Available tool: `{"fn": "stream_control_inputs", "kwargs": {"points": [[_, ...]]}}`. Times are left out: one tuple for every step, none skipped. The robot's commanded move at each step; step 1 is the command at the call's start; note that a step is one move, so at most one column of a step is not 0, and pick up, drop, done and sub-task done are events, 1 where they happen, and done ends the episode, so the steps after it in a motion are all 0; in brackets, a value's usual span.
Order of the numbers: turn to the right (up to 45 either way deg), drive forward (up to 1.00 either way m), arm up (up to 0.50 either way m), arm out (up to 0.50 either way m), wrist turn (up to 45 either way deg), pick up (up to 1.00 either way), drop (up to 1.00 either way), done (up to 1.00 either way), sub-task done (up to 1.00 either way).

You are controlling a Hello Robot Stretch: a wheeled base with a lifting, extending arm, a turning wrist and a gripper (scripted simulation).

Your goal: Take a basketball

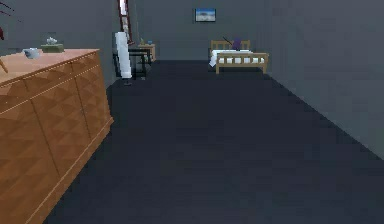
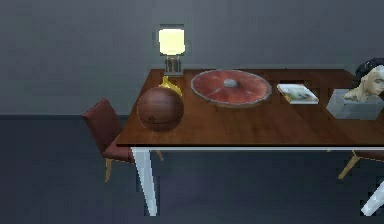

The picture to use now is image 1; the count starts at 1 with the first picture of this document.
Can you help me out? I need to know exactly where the wooden bed with white bedding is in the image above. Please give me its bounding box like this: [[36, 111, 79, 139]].
[[208, 39, 269, 75]]

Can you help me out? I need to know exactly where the black desk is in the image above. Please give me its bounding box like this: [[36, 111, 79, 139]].
[[113, 48, 152, 80]]

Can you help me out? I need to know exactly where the small wooden side table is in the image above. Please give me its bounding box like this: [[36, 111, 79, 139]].
[[137, 43, 157, 63]]

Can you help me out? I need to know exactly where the blue framed picture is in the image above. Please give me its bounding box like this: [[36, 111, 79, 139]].
[[194, 8, 217, 23]]

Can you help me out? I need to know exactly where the red framed window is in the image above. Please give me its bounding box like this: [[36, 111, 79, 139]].
[[117, 0, 134, 45]]

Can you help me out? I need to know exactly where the brown wooden sideboard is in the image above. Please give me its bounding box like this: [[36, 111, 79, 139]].
[[0, 48, 115, 224]]

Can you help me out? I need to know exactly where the green tissue box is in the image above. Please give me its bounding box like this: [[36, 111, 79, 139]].
[[40, 36, 65, 54]]

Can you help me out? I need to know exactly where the grey mug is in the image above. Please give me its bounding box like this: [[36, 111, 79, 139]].
[[22, 47, 42, 60]]

